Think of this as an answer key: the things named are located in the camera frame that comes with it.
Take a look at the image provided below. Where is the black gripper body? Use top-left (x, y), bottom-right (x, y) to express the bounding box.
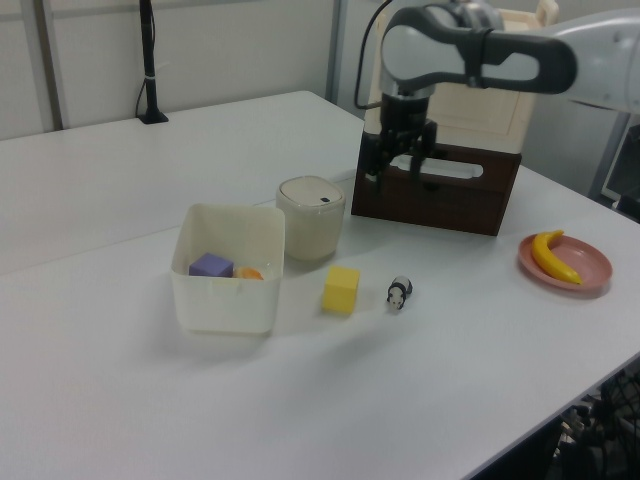
top-left (362, 93), bottom-right (439, 177)

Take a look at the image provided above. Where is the beige trash can with lid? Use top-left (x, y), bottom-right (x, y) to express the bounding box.
top-left (275, 174), bottom-right (347, 263)

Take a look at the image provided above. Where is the dark brown wooden drawer box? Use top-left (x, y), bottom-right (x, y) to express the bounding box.
top-left (350, 129), bottom-right (523, 237)

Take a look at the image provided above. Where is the cream toy cabinet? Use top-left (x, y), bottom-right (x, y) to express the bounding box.
top-left (363, 0), bottom-right (559, 154)

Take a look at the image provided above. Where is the black white panda toy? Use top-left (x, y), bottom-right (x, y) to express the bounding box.
top-left (385, 275), bottom-right (415, 312)

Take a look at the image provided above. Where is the yellow block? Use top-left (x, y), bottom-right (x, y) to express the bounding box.
top-left (321, 265), bottom-right (362, 315)

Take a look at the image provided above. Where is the yellow banana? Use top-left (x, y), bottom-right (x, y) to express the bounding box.
top-left (530, 229), bottom-right (584, 286)

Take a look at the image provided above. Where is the purple cube block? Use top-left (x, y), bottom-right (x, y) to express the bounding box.
top-left (188, 252), bottom-right (235, 279)

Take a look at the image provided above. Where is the pink plate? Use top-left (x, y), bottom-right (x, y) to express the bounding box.
top-left (518, 233), bottom-right (614, 298)

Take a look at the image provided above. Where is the white square plastic bin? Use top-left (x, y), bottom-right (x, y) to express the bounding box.
top-left (169, 202), bottom-right (287, 336)

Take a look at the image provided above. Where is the black pole stand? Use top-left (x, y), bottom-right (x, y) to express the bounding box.
top-left (137, 0), bottom-right (170, 125)

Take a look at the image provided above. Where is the black clutter under table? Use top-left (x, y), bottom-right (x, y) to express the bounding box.
top-left (547, 352), bottom-right (640, 480)

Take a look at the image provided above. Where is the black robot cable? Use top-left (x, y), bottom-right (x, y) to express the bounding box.
top-left (354, 0), bottom-right (396, 110)

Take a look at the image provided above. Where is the grey metal frame furniture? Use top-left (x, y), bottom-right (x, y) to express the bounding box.
top-left (588, 107), bottom-right (640, 222)

